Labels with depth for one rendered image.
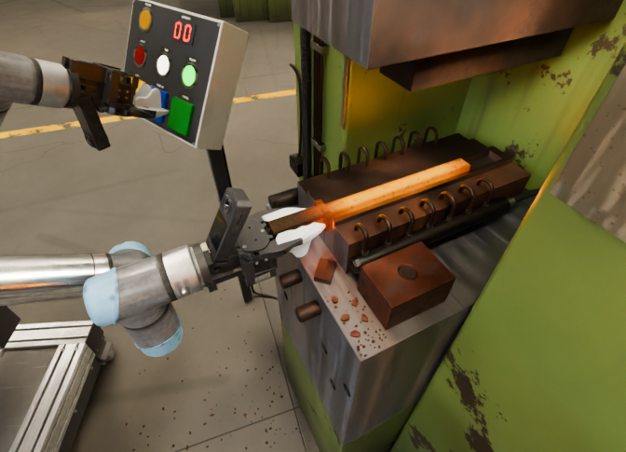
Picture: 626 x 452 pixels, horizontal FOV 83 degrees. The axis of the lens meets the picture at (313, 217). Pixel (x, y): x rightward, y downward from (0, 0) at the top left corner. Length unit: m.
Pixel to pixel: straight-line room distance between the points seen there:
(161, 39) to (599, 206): 0.92
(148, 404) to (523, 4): 1.57
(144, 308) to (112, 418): 1.10
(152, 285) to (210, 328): 1.14
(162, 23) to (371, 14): 0.70
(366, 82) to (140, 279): 0.54
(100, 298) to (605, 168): 0.59
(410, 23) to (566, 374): 0.45
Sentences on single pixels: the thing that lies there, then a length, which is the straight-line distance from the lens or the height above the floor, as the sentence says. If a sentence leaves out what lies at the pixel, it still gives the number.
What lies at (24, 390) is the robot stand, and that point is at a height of 0.21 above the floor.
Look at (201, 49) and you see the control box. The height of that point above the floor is 1.14.
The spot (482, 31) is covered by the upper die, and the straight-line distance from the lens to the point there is 0.51.
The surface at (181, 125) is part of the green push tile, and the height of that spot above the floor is 1.00.
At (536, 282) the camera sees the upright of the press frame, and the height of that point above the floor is 1.06.
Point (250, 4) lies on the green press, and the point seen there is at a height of 0.21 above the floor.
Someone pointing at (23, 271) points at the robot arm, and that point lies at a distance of 0.69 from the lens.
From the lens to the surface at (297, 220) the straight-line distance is 0.58.
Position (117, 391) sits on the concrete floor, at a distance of 1.68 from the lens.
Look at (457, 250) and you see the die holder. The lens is 0.72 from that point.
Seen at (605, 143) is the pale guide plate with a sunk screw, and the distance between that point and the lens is 0.40.
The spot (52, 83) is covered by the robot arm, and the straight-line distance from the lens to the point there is 0.75.
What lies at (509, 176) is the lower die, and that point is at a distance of 0.80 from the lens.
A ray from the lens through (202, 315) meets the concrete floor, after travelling 1.72.
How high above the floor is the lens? 1.42
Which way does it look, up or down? 44 degrees down
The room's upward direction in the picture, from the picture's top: straight up
